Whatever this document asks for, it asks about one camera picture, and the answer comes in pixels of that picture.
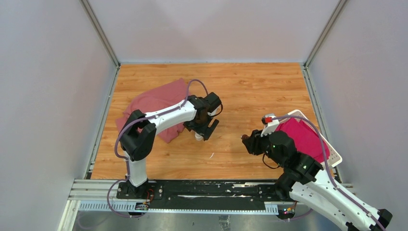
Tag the magenta cloth in basket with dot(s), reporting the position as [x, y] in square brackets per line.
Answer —
[305, 139]

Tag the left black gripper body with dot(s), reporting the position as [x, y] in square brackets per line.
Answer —
[201, 127]

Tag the dusty pink cloth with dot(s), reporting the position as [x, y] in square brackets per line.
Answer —
[155, 99]

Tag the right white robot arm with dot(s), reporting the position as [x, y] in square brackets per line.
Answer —
[306, 181]

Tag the white pipe elbow fitting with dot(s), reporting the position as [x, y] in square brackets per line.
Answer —
[198, 137]

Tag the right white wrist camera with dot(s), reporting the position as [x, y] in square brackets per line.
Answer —
[270, 124]

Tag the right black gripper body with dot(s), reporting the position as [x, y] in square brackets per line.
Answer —
[260, 145]

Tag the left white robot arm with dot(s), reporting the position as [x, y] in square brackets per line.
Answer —
[137, 136]

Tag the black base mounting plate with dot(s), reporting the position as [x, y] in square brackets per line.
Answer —
[212, 195]

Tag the brown metal water faucet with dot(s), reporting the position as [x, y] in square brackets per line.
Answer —
[245, 137]

